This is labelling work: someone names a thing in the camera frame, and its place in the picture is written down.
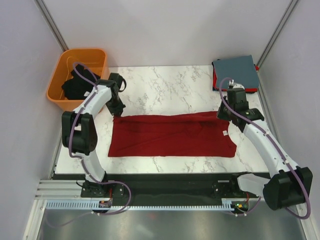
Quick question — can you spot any dark red t shirt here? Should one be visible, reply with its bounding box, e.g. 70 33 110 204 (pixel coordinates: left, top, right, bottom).
108 111 237 158

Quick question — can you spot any orange plastic laundry basket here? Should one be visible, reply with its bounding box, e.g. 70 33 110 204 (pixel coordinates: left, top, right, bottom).
46 48 110 111

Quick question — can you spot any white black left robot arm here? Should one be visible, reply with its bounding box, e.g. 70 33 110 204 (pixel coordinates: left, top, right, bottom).
61 73 127 198

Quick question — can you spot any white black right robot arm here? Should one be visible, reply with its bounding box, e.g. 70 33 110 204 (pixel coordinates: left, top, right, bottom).
217 85 313 220

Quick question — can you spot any black t shirt in basket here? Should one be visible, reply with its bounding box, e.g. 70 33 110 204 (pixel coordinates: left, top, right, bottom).
61 64 101 100

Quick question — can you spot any folded grey blue t shirt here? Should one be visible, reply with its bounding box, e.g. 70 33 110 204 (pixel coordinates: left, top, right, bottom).
212 54 259 90

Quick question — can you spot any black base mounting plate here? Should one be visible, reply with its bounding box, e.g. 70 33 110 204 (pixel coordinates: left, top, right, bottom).
79 171 260 208

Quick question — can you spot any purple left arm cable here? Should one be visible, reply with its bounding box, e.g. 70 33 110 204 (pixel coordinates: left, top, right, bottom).
68 61 106 185

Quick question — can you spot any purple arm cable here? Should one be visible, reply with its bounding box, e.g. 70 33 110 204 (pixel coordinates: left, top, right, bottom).
68 61 106 185
218 77 312 220

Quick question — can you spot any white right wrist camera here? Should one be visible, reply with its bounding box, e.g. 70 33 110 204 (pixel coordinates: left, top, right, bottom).
227 79 245 90

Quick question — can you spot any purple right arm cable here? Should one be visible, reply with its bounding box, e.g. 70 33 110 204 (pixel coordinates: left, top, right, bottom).
218 77 312 220

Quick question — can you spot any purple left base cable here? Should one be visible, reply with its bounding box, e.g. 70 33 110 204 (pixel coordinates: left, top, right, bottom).
46 181 135 228

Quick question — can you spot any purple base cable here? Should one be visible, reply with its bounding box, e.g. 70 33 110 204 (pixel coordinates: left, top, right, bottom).
46 181 135 228
231 191 263 218

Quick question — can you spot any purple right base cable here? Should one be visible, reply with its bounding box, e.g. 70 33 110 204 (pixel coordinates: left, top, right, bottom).
231 191 263 218

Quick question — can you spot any white slotted cable duct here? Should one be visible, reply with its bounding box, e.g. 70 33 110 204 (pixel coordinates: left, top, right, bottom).
45 199 234 211

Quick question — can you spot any left aluminium frame post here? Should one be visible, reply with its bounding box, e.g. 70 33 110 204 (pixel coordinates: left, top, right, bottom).
34 0 69 52

